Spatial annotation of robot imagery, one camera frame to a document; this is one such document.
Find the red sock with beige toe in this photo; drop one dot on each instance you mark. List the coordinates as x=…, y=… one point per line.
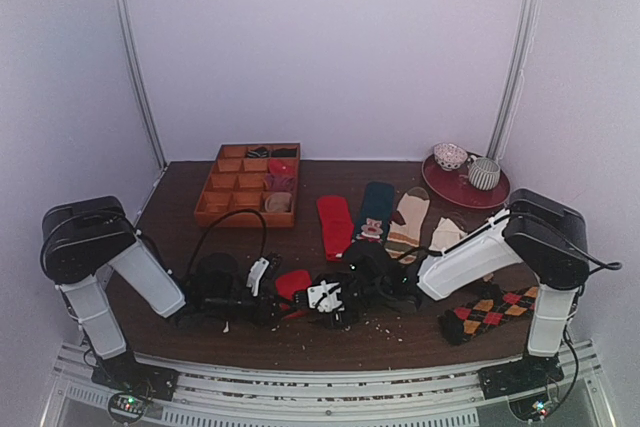
x=291, y=282

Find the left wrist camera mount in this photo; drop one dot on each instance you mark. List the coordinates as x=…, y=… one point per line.
x=255, y=275

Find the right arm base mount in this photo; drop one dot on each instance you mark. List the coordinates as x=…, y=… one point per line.
x=525, y=383

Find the right aluminium frame post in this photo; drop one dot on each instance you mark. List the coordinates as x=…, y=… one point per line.
x=514, y=84

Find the left aluminium frame post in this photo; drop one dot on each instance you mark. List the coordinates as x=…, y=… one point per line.
x=138, y=85

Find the red rolled sock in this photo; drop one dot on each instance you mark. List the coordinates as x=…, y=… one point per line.
x=282, y=166

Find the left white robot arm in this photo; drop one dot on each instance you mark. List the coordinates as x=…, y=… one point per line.
x=82, y=238

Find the beige brown sock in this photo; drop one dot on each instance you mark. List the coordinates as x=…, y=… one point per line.
x=446, y=235

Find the black striped rolled sock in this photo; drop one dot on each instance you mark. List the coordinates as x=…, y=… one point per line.
x=259, y=152

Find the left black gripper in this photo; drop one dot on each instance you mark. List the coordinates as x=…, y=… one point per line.
x=263, y=314

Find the aluminium frame post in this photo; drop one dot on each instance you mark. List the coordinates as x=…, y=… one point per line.
x=138, y=85
x=514, y=84

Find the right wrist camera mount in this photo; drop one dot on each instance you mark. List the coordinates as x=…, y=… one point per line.
x=325, y=297

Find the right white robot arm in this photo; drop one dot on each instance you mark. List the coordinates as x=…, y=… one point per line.
x=546, y=236

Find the white patterned bowl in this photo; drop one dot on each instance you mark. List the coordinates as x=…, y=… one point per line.
x=449, y=156

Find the beige striped sock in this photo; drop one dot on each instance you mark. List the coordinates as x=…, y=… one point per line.
x=406, y=225

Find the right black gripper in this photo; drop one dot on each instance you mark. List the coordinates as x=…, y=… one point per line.
x=339, y=315

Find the black orange argyle sock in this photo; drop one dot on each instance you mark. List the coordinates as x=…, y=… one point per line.
x=493, y=308

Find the red round plate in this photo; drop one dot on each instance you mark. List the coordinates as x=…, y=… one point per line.
x=454, y=187

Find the wooden compartment tray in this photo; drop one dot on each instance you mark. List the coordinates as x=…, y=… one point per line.
x=235, y=184

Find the beige rolled sock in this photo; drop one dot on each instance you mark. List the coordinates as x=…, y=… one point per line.
x=278, y=202

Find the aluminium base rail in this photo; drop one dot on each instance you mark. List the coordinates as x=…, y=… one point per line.
x=213, y=395

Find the striped grey cup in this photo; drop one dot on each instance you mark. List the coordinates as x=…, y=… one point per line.
x=483, y=173

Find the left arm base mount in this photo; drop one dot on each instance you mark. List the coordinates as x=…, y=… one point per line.
x=135, y=394

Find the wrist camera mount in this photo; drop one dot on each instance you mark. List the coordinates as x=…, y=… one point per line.
x=325, y=297
x=255, y=275

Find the teal reindeer sock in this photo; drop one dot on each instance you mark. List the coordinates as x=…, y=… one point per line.
x=373, y=221

